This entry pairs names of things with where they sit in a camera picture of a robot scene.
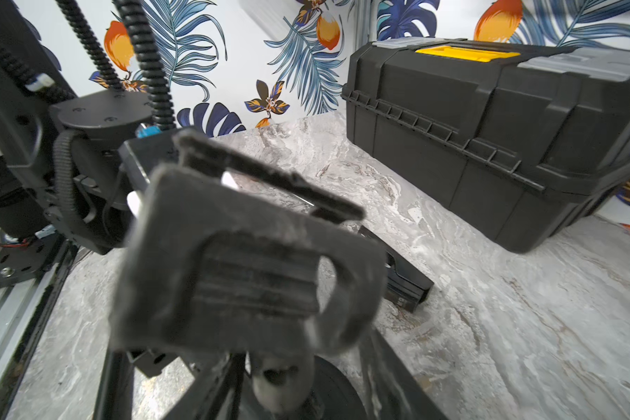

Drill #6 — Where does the black round stand base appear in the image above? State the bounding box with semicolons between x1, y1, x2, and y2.
238;353;369;420

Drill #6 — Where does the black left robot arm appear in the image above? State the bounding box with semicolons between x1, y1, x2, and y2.
0;1;243;254

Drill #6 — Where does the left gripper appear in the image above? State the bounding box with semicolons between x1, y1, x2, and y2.
120;128;226;221

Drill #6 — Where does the aluminium front rail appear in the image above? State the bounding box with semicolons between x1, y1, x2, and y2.
0;240;78;419

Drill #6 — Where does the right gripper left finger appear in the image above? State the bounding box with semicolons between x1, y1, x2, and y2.
164;353;246;420

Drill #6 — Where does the black plastic toolbox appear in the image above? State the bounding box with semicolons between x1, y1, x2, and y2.
341;38;630;254

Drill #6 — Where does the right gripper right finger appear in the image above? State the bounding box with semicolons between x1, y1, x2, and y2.
358;329;446;420

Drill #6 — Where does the black stand pole with clip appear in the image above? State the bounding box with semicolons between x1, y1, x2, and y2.
110;145;387;415

